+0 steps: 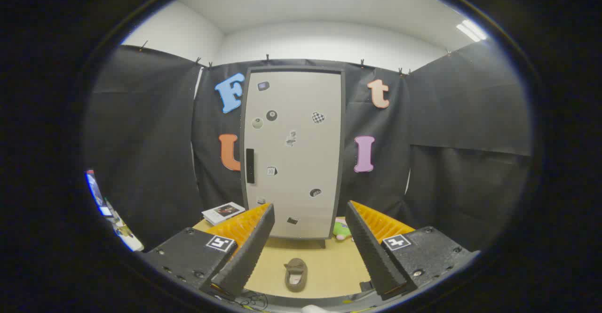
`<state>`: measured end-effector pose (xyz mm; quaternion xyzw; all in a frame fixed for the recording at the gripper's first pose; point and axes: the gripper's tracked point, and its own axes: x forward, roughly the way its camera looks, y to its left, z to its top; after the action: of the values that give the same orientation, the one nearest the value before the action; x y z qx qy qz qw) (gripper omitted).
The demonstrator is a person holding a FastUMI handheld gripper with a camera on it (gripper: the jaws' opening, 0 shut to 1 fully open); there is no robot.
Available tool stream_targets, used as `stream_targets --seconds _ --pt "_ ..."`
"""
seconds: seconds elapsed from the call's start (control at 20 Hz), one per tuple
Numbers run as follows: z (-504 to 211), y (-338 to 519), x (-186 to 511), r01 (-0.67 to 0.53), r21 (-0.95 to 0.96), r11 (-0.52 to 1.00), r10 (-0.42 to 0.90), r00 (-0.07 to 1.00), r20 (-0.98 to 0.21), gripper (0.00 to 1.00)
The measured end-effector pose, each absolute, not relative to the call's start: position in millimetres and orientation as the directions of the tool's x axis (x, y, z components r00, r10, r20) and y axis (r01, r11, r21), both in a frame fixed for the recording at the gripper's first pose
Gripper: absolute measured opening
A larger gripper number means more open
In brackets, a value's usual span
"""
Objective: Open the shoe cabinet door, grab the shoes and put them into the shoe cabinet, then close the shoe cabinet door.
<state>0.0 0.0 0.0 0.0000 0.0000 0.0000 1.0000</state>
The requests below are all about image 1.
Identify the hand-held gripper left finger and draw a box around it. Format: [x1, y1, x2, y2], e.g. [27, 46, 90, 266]
[141, 203, 276, 299]

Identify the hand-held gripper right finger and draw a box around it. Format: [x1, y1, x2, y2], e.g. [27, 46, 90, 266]
[346, 200, 480, 301]

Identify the brown shoe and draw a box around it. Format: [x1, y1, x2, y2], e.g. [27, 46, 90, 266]
[284, 257, 309, 293]

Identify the grey shoe cabinet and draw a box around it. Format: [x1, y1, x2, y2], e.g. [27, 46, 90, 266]
[240, 66, 347, 249]

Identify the pink green plush toy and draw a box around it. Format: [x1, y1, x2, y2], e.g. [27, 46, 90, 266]
[333, 218, 354, 242]

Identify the white book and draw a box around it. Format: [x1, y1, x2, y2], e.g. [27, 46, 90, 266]
[202, 202, 246, 226]

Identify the black backdrop cloth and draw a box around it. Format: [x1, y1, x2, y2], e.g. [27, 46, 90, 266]
[84, 40, 533, 252]

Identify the small ceiling light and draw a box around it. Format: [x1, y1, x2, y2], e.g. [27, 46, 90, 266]
[455, 19, 489, 43]

